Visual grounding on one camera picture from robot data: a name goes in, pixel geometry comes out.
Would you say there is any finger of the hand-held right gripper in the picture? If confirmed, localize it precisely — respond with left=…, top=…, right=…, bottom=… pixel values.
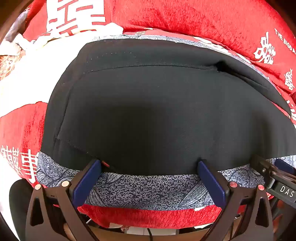
left=275, top=158, right=296, bottom=174
left=251, top=154, right=296, bottom=184

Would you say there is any brown patterned cloth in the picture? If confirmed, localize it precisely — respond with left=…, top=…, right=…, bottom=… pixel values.
left=0, top=53, right=25, bottom=80

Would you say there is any red printed blanket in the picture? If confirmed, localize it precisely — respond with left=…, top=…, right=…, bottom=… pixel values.
left=0, top=0, right=296, bottom=230

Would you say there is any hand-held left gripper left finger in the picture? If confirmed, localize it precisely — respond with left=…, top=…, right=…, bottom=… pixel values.
left=25, top=159, right=102, bottom=241

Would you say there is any white cloth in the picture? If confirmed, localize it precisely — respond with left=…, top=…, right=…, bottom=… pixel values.
left=0, top=23, right=123, bottom=112

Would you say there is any grey speckled cloth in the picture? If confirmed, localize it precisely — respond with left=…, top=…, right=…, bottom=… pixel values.
left=36, top=34, right=296, bottom=211

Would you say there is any plain grey fabric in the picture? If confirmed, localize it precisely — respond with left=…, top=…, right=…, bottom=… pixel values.
left=4, top=10, right=31, bottom=43

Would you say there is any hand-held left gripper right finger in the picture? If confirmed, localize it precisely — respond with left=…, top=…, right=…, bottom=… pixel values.
left=197, top=159, right=274, bottom=241

